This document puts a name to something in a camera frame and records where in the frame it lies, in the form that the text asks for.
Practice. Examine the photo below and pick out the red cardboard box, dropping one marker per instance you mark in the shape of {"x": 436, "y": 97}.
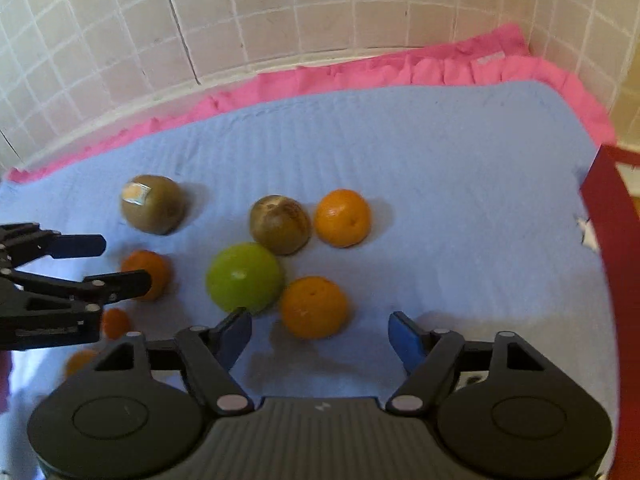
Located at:
{"x": 602, "y": 200}

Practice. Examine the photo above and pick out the blue quilted mat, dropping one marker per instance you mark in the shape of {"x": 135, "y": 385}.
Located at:
{"x": 400, "y": 160}

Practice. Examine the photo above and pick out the brown fruit with pale patch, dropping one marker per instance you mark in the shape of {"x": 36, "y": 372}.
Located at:
{"x": 280, "y": 230}

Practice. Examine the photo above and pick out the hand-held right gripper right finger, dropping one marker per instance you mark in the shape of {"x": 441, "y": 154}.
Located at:
{"x": 405, "y": 336}

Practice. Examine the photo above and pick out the pink blanket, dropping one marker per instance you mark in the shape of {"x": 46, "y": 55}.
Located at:
{"x": 350, "y": 74}

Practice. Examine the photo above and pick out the large green apple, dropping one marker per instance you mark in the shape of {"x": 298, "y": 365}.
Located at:
{"x": 245, "y": 280}

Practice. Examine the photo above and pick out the small orange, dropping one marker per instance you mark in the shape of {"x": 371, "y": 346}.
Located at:
{"x": 80, "y": 361}
{"x": 145, "y": 260}
{"x": 117, "y": 322}

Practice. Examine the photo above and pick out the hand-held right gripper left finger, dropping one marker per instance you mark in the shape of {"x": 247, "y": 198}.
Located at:
{"x": 235, "y": 334}

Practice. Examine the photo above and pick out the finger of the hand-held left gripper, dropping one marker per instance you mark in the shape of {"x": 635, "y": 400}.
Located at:
{"x": 120, "y": 285}
{"x": 80, "y": 246}

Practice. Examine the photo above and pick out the kiwi with sticker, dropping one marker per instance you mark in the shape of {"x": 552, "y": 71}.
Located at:
{"x": 160, "y": 210}

